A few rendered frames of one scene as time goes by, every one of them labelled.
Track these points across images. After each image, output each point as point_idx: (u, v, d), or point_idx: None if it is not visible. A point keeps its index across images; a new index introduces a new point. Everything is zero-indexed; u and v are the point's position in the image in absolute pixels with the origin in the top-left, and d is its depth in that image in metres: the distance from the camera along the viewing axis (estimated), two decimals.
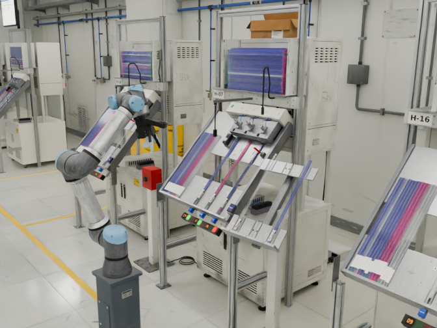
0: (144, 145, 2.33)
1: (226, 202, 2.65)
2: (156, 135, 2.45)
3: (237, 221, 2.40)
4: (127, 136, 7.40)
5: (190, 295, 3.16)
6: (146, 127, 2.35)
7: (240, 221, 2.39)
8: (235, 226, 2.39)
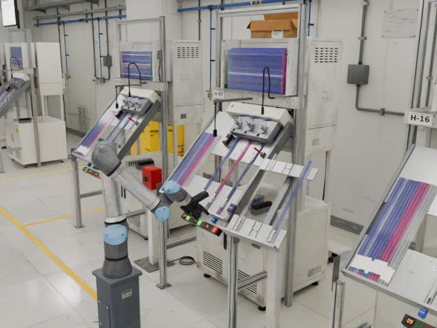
0: (204, 219, 2.55)
1: (226, 202, 2.65)
2: None
3: (237, 221, 2.40)
4: (127, 136, 7.40)
5: (190, 295, 3.16)
6: (198, 206, 2.49)
7: (240, 221, 2.39)
8: (235, 226, 2.39)
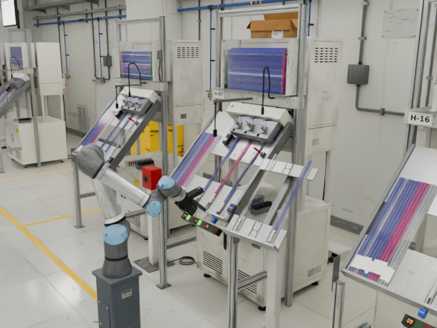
0: (202, 216, 2.49)
1: (223, 205, 2.64)
2: None
3: (237, 221, 2.40)
4: (127, 136, 7.40)
5: (190, 295, 3.16)
6: (192, 202, 2.46)
7: (240, 221, 2.39)
8: (235, 226, 2.39)
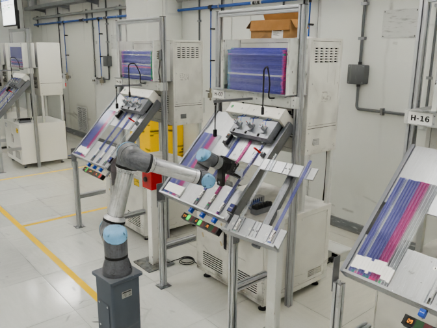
0: (236, 170, 2.70)
1: (223, 205, 2.64)
2: (238, 177, 2.63)
3: (237, 221, 2.40)
4: (127, 136, 7.40)
5: (190, 295, 3.16)
6: None
7: (240, 221, 2.39)
8: (235, 226, 2.39)
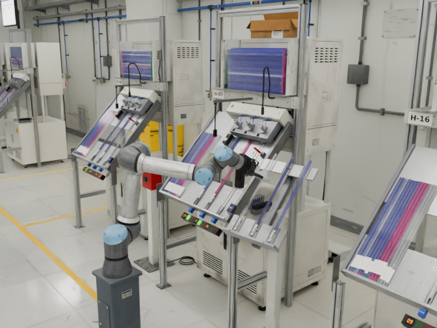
0: None
1: (256, 228, 2.32)
2: (260, 177, 2.31)
3: (237, 221, 2.40)
4: (127, 136, 7.40)
5: (190, 295, 3.16)
6: None
7: (240, 221, 2.39)
8: (235, 226, 2.39)
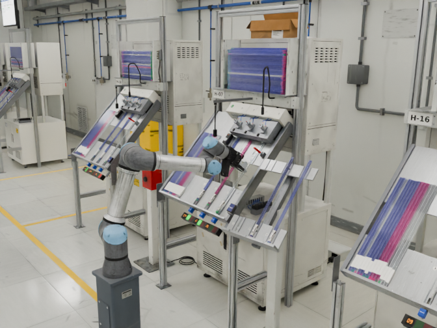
0: (240, 163, 2.71)
1: (256, 228, 2.32)
2: (242, 169, 2.64)
3: (221, 203, 2.65)
4: (127, 136, 7.40)
5: (190, 295, 3.16)
6: None
7: (223, 203, 2.64)
8: (218, 207, 2.63)
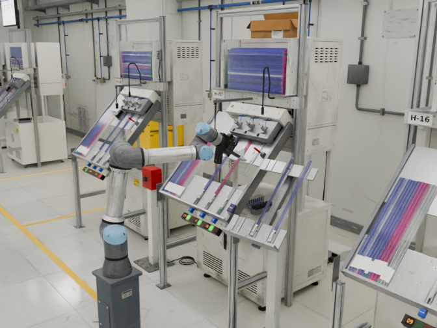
0: None
1: (256, 228, 2.32)
2: (237, 155, 2.55)
3: (224, 200, 2.66)
4: (127, 136, 7.40)
5: (190, 295, 3.16)
6: None
7: (226, 200, 2.65)
8: (222, 204, 2.65)
